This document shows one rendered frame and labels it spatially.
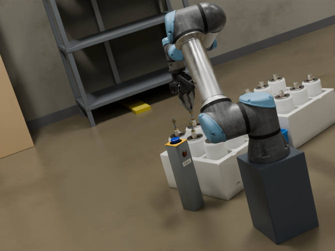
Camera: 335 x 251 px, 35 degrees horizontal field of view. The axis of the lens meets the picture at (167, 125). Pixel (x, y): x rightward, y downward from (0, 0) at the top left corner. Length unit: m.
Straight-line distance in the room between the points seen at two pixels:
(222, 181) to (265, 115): 0.56
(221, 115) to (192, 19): 0.39
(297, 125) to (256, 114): 0.89
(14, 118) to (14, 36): 0.73
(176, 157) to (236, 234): 0.41
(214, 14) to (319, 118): 1.05
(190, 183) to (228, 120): 0.56
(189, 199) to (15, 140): 1.99
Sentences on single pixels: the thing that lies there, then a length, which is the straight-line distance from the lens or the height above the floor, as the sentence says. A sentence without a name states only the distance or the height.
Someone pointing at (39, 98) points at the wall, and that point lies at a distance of 4.49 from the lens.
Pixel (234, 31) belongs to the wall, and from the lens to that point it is 4.94.
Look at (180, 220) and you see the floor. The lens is 2.31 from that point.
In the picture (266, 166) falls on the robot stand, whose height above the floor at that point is 0.30.
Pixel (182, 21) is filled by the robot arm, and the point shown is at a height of 0.82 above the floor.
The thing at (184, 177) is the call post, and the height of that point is 0.17.
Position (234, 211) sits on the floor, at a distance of 2.27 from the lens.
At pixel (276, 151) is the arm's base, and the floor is 0.33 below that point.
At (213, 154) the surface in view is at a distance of 2.34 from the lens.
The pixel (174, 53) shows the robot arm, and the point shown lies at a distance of 2.36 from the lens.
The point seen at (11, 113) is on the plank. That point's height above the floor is 0.28.
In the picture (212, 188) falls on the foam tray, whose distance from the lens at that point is 2.39.
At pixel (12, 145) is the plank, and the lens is 4.04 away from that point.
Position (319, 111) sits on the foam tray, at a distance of 2.84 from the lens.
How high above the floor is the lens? 1.07
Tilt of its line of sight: 18 degrees down
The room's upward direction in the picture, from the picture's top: 16 degrees counter-clockwise
